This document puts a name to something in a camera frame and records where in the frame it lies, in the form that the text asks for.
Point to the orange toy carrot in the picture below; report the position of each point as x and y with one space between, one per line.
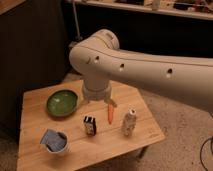
110 113

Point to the grey metal pole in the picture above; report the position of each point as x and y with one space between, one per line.
79 38

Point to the wooden table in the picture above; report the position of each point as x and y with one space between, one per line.
83 150

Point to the green ceramic bowl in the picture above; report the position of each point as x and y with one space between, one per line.
62 103

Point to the small dark juice carton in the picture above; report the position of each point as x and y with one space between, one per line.
90 125

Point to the cluttered wall shelf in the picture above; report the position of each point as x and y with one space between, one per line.
196 9

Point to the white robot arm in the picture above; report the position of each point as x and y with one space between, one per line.
100 60

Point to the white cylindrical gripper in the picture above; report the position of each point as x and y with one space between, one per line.
96 95

